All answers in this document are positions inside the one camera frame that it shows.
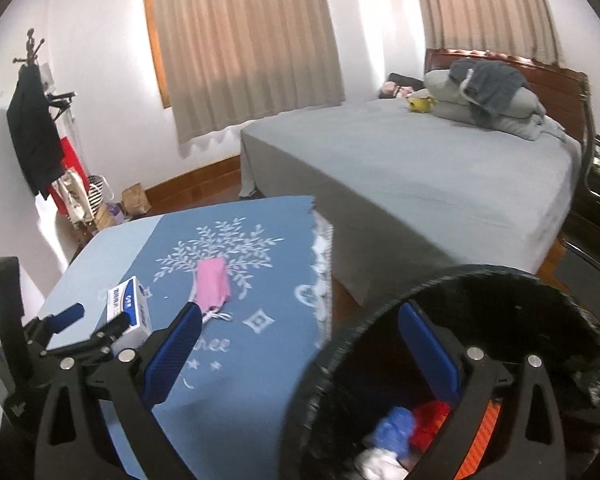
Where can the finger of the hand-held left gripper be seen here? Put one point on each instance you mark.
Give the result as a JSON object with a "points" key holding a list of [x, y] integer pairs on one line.
{"points": [[69, 316], [105, 337]]}

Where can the blue printed tablecloth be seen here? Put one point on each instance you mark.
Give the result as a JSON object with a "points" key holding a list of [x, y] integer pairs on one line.
{"points": [[260, 280]]}

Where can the black white striped bag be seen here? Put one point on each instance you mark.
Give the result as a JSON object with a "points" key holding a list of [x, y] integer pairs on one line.
{"points": [[100, 192]]}

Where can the white and blue box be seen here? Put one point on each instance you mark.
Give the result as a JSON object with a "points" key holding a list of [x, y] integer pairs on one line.
{"points": [[130, 300]]}

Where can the black trash bin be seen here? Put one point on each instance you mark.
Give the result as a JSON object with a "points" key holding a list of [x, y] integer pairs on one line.
{"points": [[570, 340]]}

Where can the grey pillow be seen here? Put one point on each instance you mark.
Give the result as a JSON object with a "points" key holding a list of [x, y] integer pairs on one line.
{"points": [[452, 112], [437, 82]]}

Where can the dark grey clothing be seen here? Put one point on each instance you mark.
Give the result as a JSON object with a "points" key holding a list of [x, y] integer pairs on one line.
{"points": [[490, 82]]}

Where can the brown paper bag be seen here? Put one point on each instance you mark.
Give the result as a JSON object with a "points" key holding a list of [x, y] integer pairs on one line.
{"points": [[136, 200]]}

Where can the dark coat rack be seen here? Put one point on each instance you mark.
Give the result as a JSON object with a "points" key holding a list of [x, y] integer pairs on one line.
{"points": [[30, 42]]}

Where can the red garment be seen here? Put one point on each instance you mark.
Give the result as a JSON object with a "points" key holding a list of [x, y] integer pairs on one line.
{"points": [[71, 160]]}

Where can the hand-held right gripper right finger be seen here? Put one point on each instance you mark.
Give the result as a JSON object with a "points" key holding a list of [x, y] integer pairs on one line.
{"points": [[425, 345]]}

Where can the bed with grey sheet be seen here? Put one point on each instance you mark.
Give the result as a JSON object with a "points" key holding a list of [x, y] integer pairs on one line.
{"points": [[405, 170]]}

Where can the yellow plush toy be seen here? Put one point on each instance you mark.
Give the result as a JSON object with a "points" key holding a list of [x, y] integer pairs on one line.
{"points": [[420, 104]]}

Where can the black metal frame chair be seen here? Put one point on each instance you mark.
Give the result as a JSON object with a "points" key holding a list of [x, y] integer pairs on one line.
{"points": [[580, 280]]}

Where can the beige curtain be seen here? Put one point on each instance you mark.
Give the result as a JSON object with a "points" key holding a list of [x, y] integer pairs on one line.
{"points": [[485, 5], [245, 45]]}

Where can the purple and white box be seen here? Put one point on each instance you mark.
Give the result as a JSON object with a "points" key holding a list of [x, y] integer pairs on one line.
{"points": [[109, 216]]}

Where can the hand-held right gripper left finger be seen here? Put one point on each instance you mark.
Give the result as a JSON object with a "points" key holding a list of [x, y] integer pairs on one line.
{"points": [[175, 355]]}

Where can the black coat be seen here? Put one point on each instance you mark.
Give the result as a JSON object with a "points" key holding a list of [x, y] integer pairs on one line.
{"points": [[32, 135]]}

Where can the blue cloth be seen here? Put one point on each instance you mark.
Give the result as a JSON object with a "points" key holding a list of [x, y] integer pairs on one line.
{"points": [[395, 430]]}

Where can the patterned tote bag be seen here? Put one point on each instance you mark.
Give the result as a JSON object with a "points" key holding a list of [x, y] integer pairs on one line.
{"points": [[76, 195]]}

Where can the grey pillows and clothes pile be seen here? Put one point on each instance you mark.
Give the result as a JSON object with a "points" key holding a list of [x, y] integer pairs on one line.
{"points": [[555, 85]]}

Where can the pink face mask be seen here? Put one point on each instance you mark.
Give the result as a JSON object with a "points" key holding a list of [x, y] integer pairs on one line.
{"points": [[212, 282]]}

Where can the pink plush toy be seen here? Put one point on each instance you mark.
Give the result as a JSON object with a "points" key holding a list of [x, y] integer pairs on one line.
{"points": [[397, 90]]}

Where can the red fuzzy cloth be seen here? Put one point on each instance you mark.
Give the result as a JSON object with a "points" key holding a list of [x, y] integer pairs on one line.
{"points": [[432, 422]]}

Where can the wooden window frame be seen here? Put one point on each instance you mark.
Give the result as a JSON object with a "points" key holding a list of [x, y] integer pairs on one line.
{"points": [[156, 50]]}

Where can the folded grey blanket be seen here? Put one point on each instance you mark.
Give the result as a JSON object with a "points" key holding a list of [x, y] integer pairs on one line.
{"points": [[555, 129]]}

